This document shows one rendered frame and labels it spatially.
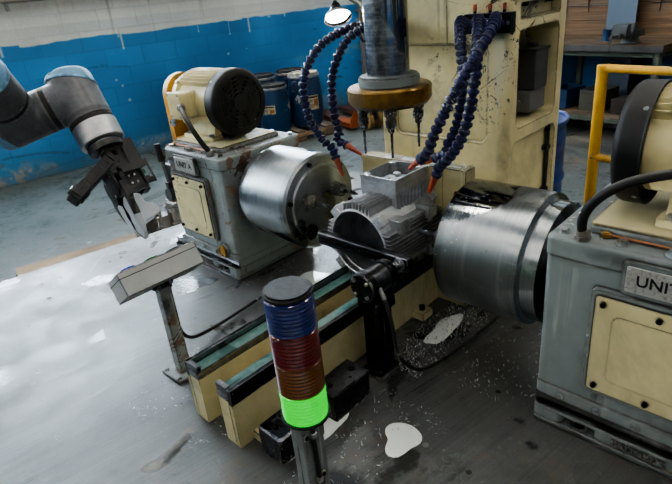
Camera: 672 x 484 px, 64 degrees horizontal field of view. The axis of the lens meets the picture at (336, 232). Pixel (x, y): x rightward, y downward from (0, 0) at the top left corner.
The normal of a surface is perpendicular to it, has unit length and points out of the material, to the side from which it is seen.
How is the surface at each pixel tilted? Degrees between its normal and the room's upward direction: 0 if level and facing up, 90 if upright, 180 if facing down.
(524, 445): 0
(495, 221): 43
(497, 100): 90
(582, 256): 90
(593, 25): 90
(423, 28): 90
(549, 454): 0
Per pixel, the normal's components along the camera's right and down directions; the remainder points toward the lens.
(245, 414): 0.72, 0.22
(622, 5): -0.80, 0.31
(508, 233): -0.57, -0.36
